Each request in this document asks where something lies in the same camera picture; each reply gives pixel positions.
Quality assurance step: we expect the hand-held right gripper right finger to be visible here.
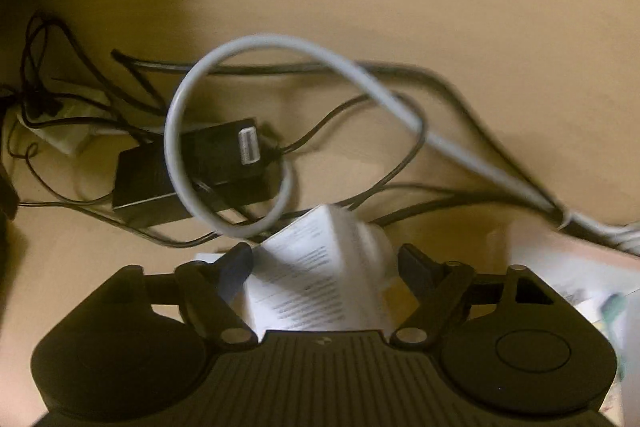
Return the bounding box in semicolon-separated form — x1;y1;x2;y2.
391;244;555;350

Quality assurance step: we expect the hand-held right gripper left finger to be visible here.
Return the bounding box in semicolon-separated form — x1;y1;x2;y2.
117;242;254;349

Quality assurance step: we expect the white leaflet packet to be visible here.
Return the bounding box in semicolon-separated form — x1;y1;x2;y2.
239;204;397;339

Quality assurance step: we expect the pink cardboard box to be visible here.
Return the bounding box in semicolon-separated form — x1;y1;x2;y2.
487;222;640;427

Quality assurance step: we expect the white USB plug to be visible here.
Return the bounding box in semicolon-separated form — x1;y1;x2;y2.
238;126;263;166

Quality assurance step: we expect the black power adapter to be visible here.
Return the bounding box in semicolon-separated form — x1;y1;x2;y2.
111;119;282;229

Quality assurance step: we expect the white power strip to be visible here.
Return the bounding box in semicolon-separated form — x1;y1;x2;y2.
16;91;103;156

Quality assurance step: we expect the white looped cable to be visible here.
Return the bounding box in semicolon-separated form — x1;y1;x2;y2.
164;34;571;239

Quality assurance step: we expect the thin black cable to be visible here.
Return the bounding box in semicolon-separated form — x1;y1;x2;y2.
267;94;430;212
14;11;168;120

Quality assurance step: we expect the tied white cable bundle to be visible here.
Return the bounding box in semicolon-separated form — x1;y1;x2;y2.
560;206;640;258

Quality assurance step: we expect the thick black cable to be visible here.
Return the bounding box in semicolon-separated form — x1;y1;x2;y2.
111;49;568;219

